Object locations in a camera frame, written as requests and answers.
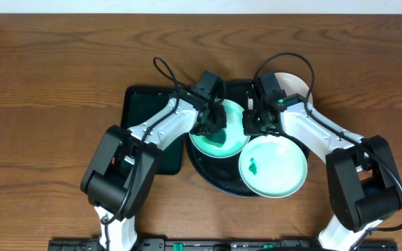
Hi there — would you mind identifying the green sponge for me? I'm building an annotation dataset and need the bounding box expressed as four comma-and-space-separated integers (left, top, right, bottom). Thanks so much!
202, 129, 226, 148

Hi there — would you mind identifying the mint green plate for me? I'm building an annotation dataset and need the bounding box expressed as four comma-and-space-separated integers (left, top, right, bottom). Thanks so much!
189, 99, 251, 158
238, 135, 308, 199

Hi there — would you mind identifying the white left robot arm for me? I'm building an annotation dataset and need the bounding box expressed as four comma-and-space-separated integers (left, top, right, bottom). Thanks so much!
80, 86, 226, 250

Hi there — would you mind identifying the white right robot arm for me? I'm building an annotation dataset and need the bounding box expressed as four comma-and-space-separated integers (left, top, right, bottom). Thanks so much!
243, 91, 402, 250

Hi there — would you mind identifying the round black tray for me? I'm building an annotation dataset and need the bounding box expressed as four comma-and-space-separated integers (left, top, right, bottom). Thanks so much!
184, 79, 310, 198

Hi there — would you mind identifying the rectangular black tray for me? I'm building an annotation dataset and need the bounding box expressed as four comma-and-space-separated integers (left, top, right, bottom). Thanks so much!
120, 85, 184, 175

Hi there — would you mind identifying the pink plate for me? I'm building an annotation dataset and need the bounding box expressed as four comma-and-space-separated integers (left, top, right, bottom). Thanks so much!
248, 72, 314, 109

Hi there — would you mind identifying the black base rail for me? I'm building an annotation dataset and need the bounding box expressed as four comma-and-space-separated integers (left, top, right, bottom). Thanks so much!
47, 237, 399, 251

